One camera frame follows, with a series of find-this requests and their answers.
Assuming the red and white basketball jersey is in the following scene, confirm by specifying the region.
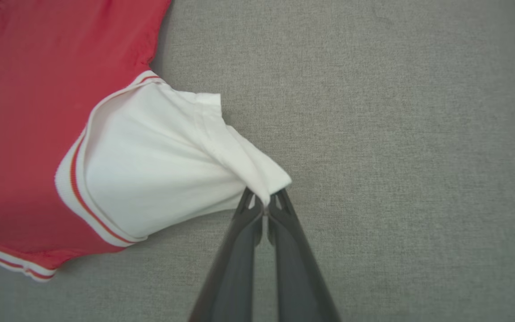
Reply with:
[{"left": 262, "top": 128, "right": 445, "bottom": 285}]
[{"left": 0, "top": 0, "right": 293, "bottom": 284}]

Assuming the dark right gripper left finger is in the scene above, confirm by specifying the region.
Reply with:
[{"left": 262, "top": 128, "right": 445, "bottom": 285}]
[{"left": 188, "top": 187, "right": 265, "bottom": 322}]

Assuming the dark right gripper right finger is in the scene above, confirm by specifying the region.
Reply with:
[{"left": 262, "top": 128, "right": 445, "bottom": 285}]
[{"left": 267, "top": 188, "right": 342, "bottom": 322}]

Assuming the grey fabric sofa seat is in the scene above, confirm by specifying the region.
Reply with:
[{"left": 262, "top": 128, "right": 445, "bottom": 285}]
[{"left": 0, "top": 0, "right": 515, "bottom": 322}]

